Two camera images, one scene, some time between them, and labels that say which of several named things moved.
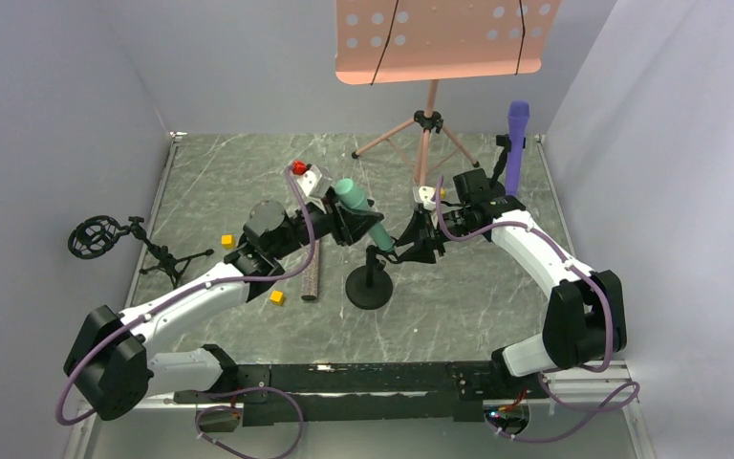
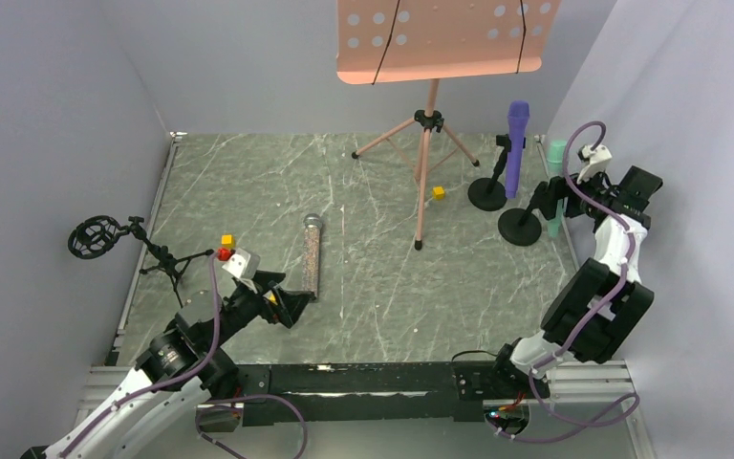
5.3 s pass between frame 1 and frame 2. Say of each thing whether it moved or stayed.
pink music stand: stayed
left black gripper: moved
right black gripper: moved
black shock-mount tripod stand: stayed
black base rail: stayed
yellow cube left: stayed
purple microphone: stayed
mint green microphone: moved
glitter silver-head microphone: stayed
